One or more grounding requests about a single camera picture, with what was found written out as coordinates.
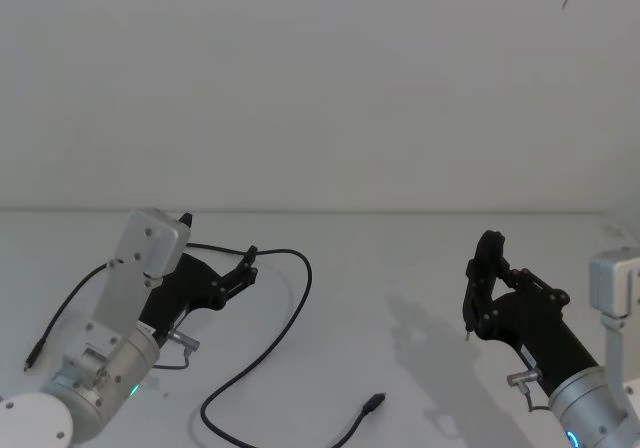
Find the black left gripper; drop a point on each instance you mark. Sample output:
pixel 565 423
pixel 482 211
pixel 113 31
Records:
pixel 187 288

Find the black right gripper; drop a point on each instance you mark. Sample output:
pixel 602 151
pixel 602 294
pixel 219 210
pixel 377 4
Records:
pixel 540 328

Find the white table cloth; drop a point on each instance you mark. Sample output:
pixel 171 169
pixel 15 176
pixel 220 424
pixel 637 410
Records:
pixel 350 328

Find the plain white backdrop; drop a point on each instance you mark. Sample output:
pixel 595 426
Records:
pixel 300 93

